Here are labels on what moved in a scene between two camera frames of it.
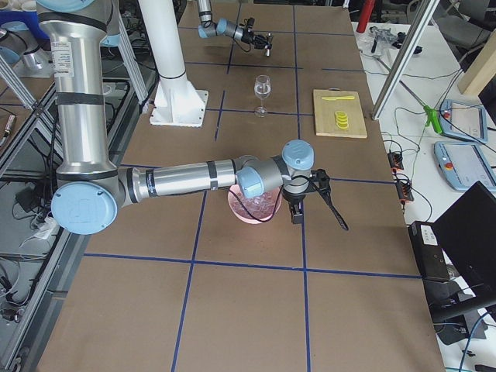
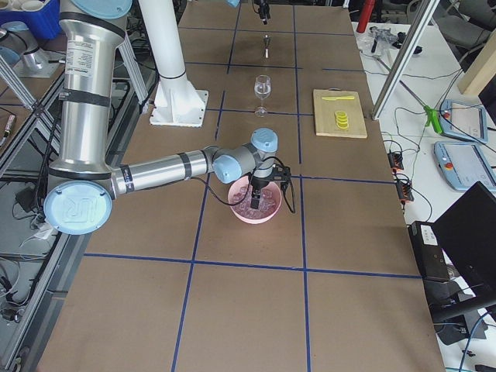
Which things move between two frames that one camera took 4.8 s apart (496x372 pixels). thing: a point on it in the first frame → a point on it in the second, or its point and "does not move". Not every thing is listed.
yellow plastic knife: x=337 y=98 does not move
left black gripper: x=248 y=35 → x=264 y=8
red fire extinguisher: x=366 y=8 does not move
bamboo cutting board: x=325 y=111 does not move
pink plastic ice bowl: x=262 y=206 does not move
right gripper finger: x=297 y=208 → x=256 y=194
